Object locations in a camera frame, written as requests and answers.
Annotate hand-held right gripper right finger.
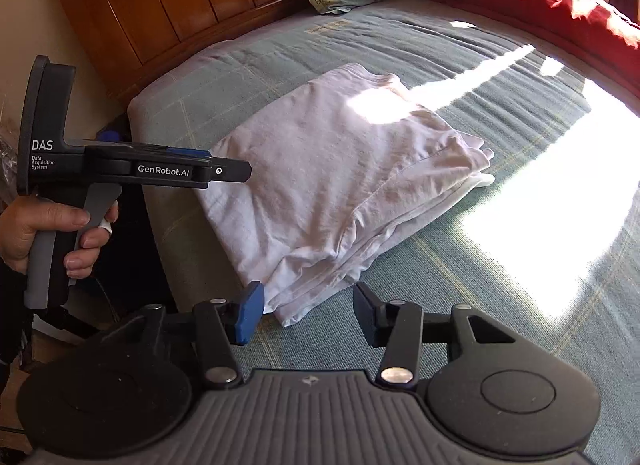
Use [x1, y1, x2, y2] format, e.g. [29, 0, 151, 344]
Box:
[352, 282, 516, 388]

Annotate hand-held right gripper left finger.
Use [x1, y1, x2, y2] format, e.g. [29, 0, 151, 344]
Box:
[100, 281, 266, 390]

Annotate white printed t-shirt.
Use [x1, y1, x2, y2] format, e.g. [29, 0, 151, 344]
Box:
[196, 63, 496, 328]

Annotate person's left hand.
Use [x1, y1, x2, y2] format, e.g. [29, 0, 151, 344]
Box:
[0, 192, 120, 281]

